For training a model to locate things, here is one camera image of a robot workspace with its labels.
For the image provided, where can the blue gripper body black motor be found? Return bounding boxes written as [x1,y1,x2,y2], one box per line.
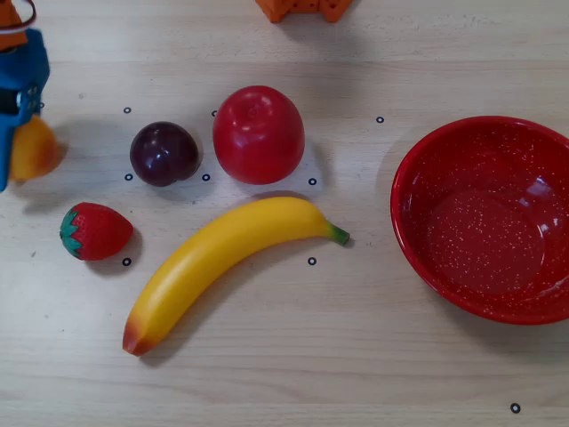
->
[0,28,51,115]

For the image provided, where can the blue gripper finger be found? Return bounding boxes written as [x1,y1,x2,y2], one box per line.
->
[0,84,44,193]

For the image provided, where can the yellow orange toy peach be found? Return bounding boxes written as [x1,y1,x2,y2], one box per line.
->
[9,114,60,181]

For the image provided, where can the orange robot base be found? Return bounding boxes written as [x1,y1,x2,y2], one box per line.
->
[255,0,357,24]

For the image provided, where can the red speckled enamel bowl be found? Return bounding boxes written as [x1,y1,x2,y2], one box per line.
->
[389,116,569,326]

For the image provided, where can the red toy strawberry green leaves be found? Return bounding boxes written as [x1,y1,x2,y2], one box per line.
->
[59,201,134,262]

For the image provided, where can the dark purple toy plum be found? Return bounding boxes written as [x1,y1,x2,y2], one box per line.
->
[129,121,201,188]

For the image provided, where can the yellow toy banana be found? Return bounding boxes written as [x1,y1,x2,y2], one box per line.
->
[122,196,351,358]

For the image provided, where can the red toy apple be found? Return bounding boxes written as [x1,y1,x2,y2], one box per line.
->
[212,85,306,186]

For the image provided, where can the white red servo cable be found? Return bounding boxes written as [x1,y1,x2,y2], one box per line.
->
[0,0,37,37]

